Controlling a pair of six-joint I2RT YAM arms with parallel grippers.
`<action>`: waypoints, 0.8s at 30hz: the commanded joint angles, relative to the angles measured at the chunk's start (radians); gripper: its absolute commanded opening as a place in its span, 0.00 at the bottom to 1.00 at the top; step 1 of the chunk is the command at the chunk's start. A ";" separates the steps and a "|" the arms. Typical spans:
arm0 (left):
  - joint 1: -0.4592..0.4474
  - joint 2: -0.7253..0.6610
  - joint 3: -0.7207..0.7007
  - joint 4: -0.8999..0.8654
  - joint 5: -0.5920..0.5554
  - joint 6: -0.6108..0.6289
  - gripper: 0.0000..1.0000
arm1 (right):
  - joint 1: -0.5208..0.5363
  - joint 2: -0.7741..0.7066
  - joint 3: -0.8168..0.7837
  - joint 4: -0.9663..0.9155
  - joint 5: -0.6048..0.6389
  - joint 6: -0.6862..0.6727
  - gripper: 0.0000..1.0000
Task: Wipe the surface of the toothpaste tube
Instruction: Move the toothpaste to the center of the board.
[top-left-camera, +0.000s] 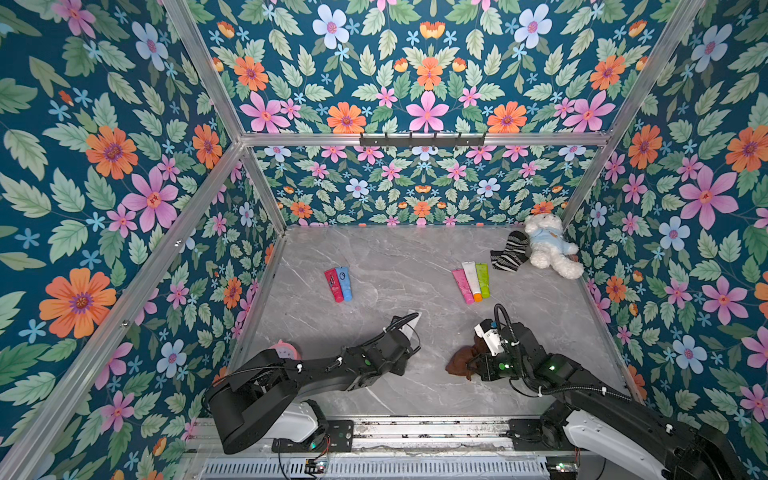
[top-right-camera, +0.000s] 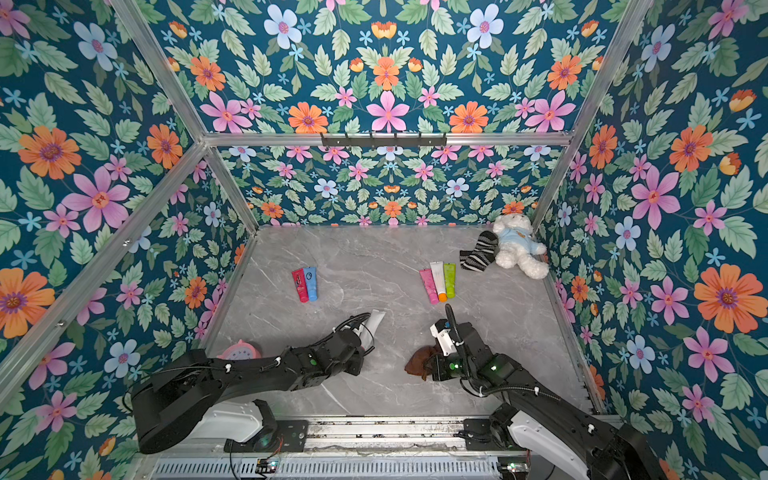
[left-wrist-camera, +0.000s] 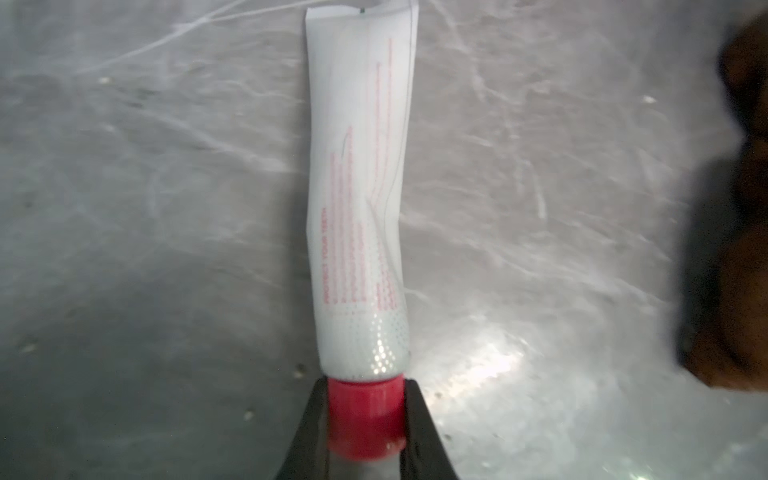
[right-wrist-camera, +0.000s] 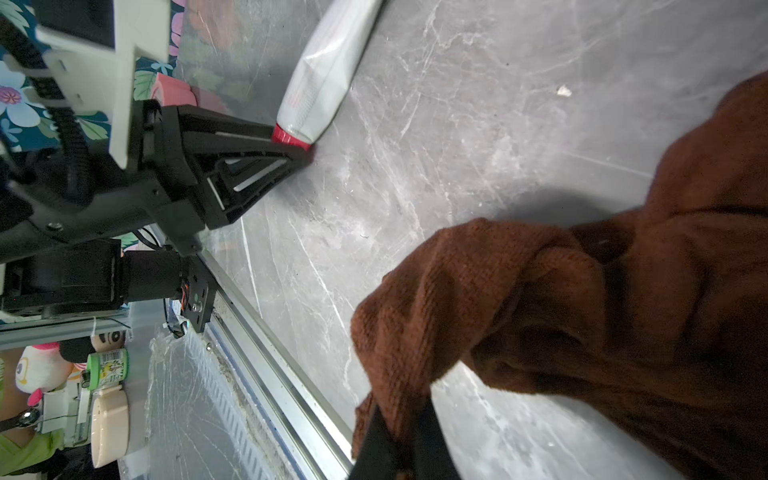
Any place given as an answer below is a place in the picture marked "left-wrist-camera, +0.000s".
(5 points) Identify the brown cloth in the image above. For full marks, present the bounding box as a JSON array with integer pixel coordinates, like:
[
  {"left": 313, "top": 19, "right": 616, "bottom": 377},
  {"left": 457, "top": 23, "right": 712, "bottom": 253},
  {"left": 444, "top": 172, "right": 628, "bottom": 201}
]
[{"left": 675, "top": 9, "right": 767, "bottom": 392}]

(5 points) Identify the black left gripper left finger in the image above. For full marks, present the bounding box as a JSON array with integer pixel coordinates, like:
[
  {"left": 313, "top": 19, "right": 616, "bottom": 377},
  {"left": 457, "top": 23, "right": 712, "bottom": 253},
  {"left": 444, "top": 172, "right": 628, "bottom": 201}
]
[{"left": 274, "top": 377, "right": 330, "bottom": 480}]

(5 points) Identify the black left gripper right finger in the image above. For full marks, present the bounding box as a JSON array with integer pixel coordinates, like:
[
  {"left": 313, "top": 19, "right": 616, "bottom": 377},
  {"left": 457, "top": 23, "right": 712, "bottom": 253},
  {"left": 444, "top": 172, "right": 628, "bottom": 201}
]
[{"left": 399, "top": 379, "right": 459, "bottom": 480}]

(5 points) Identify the white tube red cap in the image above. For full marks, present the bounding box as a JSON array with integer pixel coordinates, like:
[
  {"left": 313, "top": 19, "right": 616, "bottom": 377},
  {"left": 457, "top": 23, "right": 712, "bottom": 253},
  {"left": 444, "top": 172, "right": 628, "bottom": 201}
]
[{"left": 305, "top": 1, "right": 419, "bottom": 461}]

